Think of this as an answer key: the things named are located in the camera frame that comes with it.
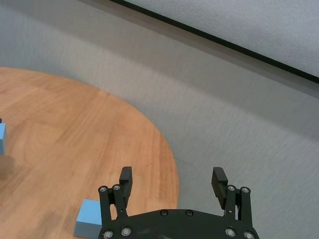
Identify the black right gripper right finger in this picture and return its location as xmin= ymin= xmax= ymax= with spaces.
xmin=211 ymin=166 xmax=252 ymax=222

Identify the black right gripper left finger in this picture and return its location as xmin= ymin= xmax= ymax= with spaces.
xmin=98 ymin=166 xmax=133 ymax=227

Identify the blue building block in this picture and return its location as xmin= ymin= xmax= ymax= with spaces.
xmin=74 ymin=199 xmax=103 ymax=239
xmin=0 ymin=123 xmax=7 ymax=155

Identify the black wall strip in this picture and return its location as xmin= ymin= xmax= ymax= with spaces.
xmin=109 ymin=0 xmax=319 ymax=84

